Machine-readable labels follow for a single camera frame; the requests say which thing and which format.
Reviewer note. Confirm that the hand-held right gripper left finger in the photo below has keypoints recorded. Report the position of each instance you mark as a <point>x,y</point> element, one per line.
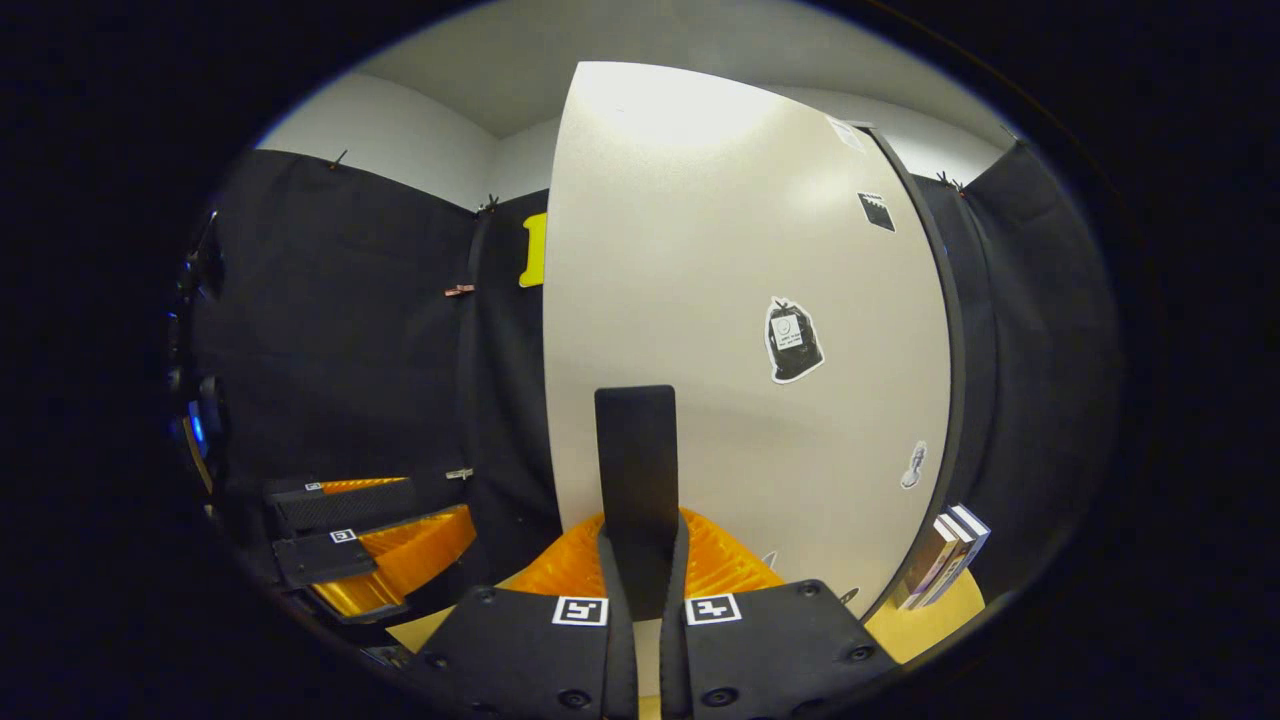
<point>620,660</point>

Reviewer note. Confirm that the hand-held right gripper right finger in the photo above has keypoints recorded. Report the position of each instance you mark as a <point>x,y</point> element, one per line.
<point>675,670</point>

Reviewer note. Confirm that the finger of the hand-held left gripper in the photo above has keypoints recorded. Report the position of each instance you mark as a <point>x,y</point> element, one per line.
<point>320,560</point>
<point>340,505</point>

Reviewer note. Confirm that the beige cabinet door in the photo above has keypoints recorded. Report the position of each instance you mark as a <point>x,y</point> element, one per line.
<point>700,250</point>

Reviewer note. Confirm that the black backdrop cloth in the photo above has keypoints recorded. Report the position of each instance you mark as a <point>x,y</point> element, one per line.
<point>350,350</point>

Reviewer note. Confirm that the dark spine book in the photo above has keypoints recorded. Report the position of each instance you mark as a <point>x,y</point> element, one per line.
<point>950,560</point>

